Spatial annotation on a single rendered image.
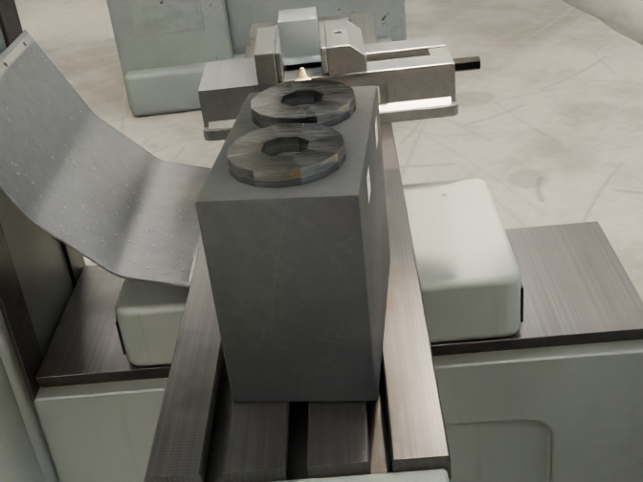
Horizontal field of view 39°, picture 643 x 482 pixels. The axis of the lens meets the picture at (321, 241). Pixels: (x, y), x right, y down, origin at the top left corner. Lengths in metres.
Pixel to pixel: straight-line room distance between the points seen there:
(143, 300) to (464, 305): 0.39
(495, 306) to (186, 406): 0.47
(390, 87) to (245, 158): 0.58
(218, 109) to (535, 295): 0.49
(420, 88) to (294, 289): 0.61
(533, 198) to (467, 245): 1.96
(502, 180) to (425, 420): 2.55
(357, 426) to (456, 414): 0.48
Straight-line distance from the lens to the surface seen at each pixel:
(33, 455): 1.24
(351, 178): 0.65
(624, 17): 0.98
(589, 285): 1.24
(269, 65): 1.21
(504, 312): 1.11
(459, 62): 1.29
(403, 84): 1.23
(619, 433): 1.25
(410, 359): 0.78
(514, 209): 3.03
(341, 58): 1.21
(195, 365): 0.80
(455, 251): 1.14
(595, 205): 3.07
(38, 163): 1.13
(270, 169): 0.65
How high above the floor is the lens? 1.43
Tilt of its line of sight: 29 degrees down
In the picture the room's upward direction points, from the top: 7 degrees counter-clockwise
